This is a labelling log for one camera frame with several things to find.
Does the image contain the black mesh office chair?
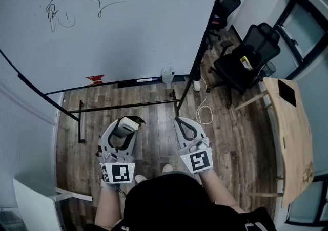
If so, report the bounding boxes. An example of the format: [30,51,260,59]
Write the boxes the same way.
[206,22,281,109]

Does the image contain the black phone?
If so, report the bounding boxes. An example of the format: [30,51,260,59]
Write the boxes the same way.
[278,79,297,108]

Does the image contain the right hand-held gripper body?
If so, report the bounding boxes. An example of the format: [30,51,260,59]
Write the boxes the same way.
[178,137,213,174]

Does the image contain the red item on tray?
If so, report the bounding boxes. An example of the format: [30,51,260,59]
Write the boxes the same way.
[86,74,105,87]

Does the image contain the clear waste bin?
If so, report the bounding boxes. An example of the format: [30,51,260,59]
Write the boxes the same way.
[258,61,277,82]

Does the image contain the beige whiteboard eraser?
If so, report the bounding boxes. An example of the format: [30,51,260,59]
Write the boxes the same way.
[112,116,146,139]

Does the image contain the person's black shirt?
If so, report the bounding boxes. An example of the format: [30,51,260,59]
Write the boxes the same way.
[86,172,277,231]

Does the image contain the wooden side table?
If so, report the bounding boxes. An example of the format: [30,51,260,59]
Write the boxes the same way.
[234,77,315,209]

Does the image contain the yellow packet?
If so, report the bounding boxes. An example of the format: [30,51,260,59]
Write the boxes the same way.
[239,55,254,71]

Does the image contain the black framed glass door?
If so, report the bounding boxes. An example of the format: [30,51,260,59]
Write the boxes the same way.
[272,0,328,80]

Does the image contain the white table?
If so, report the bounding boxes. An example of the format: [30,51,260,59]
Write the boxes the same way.
[12,178,93,231]

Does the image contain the person's right forearm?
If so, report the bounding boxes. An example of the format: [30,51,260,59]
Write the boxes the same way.
[198,170,246,213]

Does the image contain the white spray bottle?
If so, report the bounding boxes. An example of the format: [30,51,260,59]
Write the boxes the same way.
[160,65,176,84]

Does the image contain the person's left forearm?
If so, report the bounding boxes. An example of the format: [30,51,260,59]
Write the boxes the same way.
[94,181,124,228]

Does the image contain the white cable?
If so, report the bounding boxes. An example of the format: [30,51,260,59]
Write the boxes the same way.
[195,75,214,125]

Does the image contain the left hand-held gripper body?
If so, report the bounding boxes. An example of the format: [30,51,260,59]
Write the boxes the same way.
[98,148,136,184]

